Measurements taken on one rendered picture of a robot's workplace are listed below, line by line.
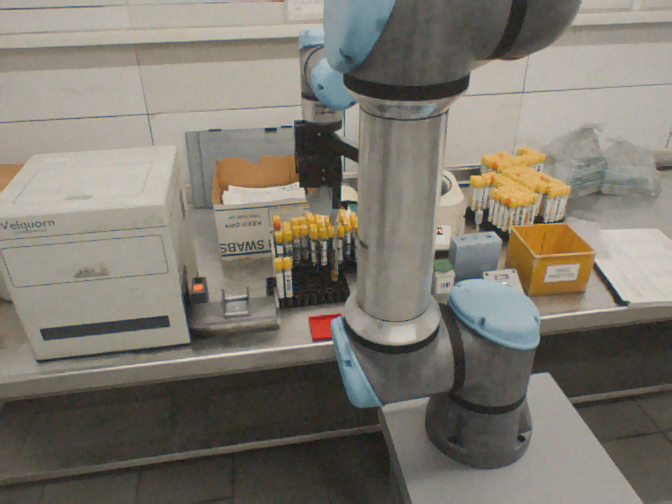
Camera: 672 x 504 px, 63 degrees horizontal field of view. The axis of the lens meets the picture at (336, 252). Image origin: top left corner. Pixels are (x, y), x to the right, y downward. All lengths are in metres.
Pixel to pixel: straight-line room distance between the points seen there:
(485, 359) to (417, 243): 0.20
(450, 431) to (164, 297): 0.54
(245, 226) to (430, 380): 0.71
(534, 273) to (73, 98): 1.18
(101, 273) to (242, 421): 0.87
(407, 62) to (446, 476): 0.55
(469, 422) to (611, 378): 1.30
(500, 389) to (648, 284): 0.66
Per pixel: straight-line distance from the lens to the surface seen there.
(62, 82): 1.57
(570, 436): 0.90
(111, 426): 1.85
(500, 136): 1.74
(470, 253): 1.20
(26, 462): 1.86
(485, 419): 0.78
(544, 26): 0.52
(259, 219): 1.27
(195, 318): 1.08
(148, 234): 0.96
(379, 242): 0.57
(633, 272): 1.37
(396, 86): 0.48
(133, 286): 1.01
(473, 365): 0.70
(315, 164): 1.00
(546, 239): 1.33
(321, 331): 1.07
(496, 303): 0.72
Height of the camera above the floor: 1.55
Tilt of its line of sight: 31 degrees down
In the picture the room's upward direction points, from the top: 1 degrees counter-clockwise
